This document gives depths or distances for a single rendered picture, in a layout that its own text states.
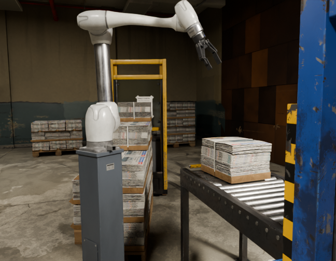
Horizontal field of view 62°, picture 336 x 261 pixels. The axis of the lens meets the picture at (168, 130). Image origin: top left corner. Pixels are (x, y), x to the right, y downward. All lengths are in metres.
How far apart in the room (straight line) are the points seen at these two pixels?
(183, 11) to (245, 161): 0.94
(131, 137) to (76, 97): 6.52
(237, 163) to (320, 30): 1.13
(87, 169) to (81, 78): 7.48
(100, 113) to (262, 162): 1.02
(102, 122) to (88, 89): 7.45
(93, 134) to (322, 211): 1.28
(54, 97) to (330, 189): 8.71
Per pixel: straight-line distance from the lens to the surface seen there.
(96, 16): 1.79
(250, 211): 1.34
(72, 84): 9.11
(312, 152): 0.71
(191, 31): 1.74
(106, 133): 1.68
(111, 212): 1.79
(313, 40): 0.72
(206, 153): 1.93
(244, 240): 2.46
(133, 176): 2.15
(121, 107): 3.27
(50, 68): 9.18
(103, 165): 1.68
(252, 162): 1.77
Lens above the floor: 1.28
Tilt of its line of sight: 6 degrees down
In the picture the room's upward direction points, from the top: 1 degrees counter-clockwise
